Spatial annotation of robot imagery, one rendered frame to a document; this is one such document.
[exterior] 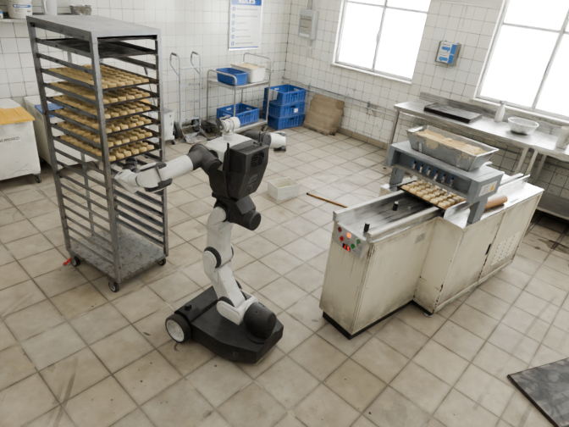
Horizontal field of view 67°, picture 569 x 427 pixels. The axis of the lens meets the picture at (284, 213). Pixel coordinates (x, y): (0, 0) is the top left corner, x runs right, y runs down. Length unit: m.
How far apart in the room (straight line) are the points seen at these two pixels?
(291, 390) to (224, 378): 0.41
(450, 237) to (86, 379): 2.48
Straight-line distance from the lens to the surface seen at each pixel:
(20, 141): 5.03
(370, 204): 2.99
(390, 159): 3.31
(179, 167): 2.12
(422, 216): 2.99
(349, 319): 3.04
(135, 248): 3.67
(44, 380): 3.01
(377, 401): 2.89
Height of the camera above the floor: 2.18
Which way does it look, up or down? 29 degrees down
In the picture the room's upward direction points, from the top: 7 degrees clockwise
